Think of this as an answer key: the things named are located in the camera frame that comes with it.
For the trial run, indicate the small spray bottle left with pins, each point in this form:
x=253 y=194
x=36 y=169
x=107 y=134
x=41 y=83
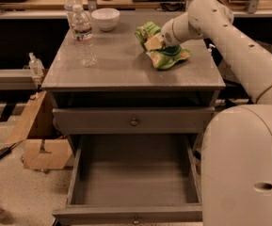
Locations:
x=35 y=65

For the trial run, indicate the pale gripper body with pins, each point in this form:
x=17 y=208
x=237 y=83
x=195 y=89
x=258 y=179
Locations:
x=167 y=36

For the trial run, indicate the green rice chip bag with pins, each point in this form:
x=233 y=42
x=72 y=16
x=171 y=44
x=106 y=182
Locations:
x=162 y=59

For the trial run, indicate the white pump bottle top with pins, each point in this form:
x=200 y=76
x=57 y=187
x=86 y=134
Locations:
x=211 y=48

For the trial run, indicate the grey upper drawer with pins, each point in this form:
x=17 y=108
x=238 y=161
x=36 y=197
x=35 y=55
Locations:
x=81 y=121

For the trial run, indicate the rear clear water bottle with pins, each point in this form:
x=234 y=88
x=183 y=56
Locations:
x=70 y=2

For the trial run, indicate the clear water bottle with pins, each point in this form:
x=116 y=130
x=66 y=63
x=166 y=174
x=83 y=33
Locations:
x=70 y=2
x=82 y=33

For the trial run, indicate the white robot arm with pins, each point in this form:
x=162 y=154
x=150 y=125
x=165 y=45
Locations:
x=236 y=151

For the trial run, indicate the flat cardboard on left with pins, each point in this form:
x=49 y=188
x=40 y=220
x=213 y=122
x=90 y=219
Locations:
x=44 y=147

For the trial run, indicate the grey drawer cabinet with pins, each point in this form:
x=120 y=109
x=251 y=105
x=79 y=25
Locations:
x=124 y=77

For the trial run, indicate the black power adapter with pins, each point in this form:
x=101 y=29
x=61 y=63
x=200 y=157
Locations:
x=8 y=149

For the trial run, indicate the white ceramic bowl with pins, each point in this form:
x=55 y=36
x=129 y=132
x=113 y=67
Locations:
x=106 y=18

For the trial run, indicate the open grey lower drawer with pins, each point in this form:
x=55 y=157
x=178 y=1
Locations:
x=132 y=179

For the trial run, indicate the front clear water bottle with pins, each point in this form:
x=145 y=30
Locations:
x=82 y=33

